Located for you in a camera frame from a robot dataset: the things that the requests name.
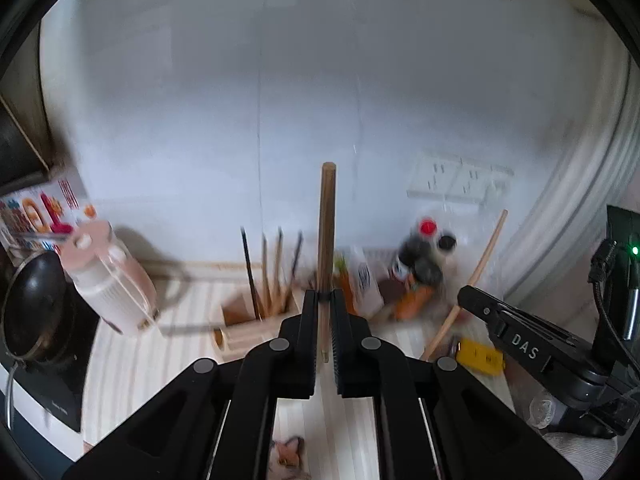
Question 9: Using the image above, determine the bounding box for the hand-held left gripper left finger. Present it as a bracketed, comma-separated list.
[62, 290, 320, 480]

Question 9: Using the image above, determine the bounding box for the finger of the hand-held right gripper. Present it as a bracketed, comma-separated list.
[457, 284, 596, 376]

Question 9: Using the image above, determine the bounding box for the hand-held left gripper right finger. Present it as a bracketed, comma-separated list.
[331, 290, 583, 480]

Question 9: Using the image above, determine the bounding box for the light wooden utensil holder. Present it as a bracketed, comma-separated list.
[212, 287, 307, 365]

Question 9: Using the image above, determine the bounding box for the light wooden chopstick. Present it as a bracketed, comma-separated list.
[317, 162, 337, 363]
[419, 209, 509, 362]

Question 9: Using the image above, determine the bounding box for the dark brown wooden chopstick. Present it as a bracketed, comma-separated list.
[286, 231, 304, 306]

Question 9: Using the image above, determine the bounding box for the black chopstick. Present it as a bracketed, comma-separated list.
[240, 226, 263, 320]

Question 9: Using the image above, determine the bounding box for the person's right forearm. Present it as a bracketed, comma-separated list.
[542, 431, 623, 480]

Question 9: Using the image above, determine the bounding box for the yellow plastic case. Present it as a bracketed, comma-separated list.
[456, 337, 507, 377]

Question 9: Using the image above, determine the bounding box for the white and orange bottle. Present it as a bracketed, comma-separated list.
[345, 245, 387, 322]

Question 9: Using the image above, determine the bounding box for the clear jar with brown lid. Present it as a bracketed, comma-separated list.
[377, 277, 407, 307]

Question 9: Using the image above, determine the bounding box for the cat printed striped table mat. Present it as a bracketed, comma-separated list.
[80, 275, 518, 480]

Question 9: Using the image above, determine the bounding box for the pink lidded plastic jug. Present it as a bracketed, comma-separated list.
[61, 219, 162, 339]

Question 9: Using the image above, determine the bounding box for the black induction cooker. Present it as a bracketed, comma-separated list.
[0, 297, 101, 434]

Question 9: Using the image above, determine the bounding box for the black wok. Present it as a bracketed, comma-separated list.
[1, 249, 77, 367]

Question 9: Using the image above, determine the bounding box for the colourful printed box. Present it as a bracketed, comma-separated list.
[0, 164, 97, 263]

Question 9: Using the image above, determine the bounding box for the black cable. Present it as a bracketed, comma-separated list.
[588, 239, 632, 346]

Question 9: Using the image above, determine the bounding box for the white wall socket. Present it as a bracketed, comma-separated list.
[406, 151, 515, 207]

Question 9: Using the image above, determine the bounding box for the white power cord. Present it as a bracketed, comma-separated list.
[4, 360, 18, 428]

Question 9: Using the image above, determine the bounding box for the dark wall cabinet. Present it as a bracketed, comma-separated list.
[0, 92, 53, 188]

